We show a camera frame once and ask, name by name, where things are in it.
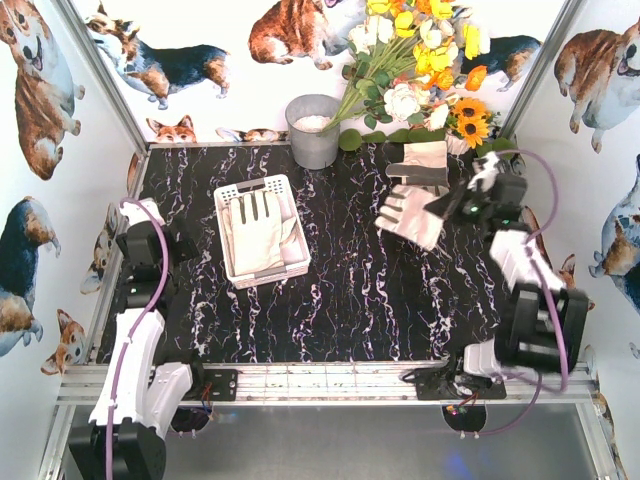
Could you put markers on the aluminium front rail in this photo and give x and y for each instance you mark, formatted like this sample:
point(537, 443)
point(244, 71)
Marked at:
point(320, 384)

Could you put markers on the artificial flower bouquet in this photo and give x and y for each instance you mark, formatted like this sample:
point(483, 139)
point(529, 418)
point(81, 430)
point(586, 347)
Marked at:
point(420, 63)

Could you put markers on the white grey glove back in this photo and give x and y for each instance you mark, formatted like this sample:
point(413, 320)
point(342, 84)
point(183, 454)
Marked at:
point(424, 165)

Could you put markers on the white plastic storage basket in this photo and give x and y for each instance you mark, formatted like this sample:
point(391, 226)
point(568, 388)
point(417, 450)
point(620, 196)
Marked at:
point(296, 254)

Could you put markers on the black base bracket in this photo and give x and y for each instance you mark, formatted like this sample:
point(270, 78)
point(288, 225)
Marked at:
point(215, 385)
point(440, 384)

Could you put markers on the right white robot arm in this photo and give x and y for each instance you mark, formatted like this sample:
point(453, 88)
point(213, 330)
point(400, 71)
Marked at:
point(543, 321)

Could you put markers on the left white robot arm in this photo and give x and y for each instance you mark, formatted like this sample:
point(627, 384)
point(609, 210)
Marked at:
point(125, 434)

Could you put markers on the grey metal bucket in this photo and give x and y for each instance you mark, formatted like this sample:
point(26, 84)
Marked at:
point(313, 132)

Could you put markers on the left black base bracket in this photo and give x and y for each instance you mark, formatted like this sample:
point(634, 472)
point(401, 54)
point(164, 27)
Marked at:
point(215, 385)

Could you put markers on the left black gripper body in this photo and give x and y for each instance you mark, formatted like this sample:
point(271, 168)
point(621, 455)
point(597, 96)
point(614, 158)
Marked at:
point(185, 245)

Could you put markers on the right black base bracket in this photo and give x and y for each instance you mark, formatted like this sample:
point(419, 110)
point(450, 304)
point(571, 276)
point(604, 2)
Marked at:
point(440, 384)

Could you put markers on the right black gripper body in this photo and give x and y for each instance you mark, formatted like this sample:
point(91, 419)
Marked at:
point(460, 201)

